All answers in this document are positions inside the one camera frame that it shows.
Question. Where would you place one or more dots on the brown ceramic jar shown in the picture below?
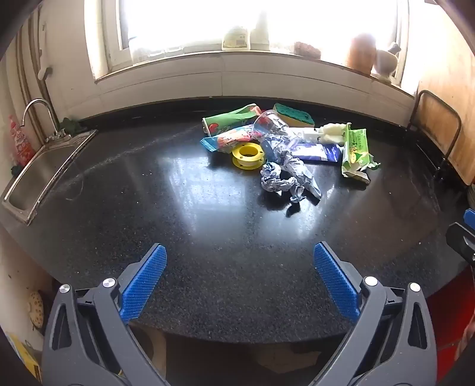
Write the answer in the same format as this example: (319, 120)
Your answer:
(362, 54)

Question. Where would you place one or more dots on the chrome faucet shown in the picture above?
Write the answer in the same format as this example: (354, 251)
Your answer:
(37, 101)

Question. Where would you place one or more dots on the red cabinet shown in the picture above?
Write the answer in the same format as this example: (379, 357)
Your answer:
(447, 315)

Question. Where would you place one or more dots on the green yellow sponge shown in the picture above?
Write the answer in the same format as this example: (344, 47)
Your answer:
(297, 117)

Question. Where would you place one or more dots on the steel kitchen sink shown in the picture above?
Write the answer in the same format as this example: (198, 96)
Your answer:
(40, 174)

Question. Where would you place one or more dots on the wooden board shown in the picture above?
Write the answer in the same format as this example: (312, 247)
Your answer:
(438, 126)

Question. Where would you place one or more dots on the yellow tape spool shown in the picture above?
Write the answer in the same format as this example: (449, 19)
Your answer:
(237, 159)

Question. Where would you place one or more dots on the brown cardboard piece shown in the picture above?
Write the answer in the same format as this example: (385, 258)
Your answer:
(285, 360)

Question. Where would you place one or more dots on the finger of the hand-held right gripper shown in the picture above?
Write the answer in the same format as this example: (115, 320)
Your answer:
(470, 216)
(462, 241)

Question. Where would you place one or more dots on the blue white packet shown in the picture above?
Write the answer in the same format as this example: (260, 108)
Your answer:
(319, 152)

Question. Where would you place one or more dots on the white plastic bottle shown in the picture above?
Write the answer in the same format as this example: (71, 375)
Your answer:
(332, 131)

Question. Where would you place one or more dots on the clear plastic cup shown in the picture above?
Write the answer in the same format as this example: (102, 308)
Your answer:
(271, 124)

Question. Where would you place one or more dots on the white mortar with pestle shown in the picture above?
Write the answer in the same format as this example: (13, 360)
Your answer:
(386, 65)

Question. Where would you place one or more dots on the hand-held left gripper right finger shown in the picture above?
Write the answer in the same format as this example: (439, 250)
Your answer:
(336, 280)

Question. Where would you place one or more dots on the white wall fixture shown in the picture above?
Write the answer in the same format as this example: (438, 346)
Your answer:
(43, 55)

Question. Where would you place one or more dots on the blue red snack packet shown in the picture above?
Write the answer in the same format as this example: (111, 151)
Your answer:
(226, 141)

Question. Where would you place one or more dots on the green cloth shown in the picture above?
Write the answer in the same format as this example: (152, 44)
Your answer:
(72, 126)

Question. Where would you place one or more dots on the yellow box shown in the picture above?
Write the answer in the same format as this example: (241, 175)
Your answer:
(26, 358)

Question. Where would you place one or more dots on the red dish soap bottle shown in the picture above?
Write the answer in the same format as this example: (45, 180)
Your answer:
(20, 143)

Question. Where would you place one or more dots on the green snack packet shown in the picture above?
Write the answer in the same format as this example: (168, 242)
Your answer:
(226, 120)

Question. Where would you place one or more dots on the green wet wipes packet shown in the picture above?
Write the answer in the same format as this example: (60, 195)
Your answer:
(356, 152)

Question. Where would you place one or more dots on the round straw disc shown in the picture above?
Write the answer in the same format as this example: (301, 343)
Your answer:
(36, 310)

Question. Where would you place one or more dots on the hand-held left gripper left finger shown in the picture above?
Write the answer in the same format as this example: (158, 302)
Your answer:
(144, 282)

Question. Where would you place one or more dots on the white window frame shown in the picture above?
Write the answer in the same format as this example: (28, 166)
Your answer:
(107, 44)

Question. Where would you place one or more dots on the brown scrubber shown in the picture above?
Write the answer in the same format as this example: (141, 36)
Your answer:
(307, 49)

